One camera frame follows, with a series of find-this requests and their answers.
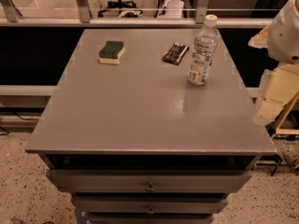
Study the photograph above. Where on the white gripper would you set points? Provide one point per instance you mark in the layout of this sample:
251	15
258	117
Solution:
285	37

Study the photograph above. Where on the clear plastic water bottle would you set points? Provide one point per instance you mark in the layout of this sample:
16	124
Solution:
204	45

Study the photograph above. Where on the yellow wooden stand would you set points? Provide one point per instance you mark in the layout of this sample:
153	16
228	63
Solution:
284	114

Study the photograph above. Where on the black snack packet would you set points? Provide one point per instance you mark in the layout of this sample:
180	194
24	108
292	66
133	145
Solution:
175	54

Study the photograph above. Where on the grey drawer cabinet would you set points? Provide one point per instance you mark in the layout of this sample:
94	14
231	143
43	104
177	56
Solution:
144	115

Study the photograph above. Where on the green and yellow sponge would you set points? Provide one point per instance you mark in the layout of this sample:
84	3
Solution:
111	52

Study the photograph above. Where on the top grey drawer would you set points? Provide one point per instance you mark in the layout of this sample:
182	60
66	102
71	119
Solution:
84	181

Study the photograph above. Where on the grey drawer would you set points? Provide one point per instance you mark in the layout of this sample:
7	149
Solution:
84	181
144	204
149	219

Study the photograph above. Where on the bottom grey drawer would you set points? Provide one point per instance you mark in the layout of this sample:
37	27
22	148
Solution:
149	219

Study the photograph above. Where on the middle grey drawer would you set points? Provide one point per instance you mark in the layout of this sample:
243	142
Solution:
144	204

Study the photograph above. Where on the grey metal railing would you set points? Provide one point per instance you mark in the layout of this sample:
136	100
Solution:
148	13

